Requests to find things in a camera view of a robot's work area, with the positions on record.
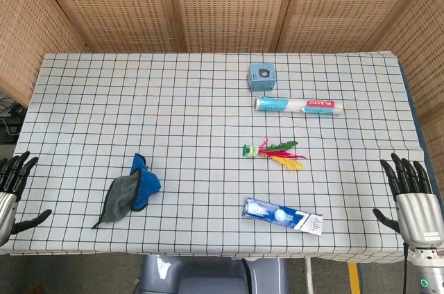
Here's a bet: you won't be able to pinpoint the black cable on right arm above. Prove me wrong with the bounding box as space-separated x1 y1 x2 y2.
401 242 409 294

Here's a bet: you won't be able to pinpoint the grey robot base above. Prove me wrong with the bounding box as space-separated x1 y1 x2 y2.
137 254 291 294

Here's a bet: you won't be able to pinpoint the checkered tablecloth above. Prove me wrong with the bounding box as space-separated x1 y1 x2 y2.
0 51 425 263

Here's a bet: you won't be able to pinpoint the woven folding screen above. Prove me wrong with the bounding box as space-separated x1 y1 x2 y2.
0 0 444 205

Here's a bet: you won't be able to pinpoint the colourful feather shuttlecock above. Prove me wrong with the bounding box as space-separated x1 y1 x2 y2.
242 139 307 172

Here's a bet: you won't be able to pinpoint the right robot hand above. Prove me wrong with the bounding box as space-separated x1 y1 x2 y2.
373 153 444 248

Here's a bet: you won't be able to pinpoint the blue toothpaste box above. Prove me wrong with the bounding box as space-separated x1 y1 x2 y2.
241 197 324 237

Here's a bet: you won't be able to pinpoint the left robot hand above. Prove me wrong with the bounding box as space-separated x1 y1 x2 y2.
0 150 53 248

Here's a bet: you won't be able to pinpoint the cables on floor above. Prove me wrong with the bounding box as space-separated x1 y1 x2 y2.
0 92 28 144

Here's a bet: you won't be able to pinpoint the small blue cube box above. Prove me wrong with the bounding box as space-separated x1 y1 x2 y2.
247 63 277 92

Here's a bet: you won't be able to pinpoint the blue and grey cloth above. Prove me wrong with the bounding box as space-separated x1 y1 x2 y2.
91 153 162 230

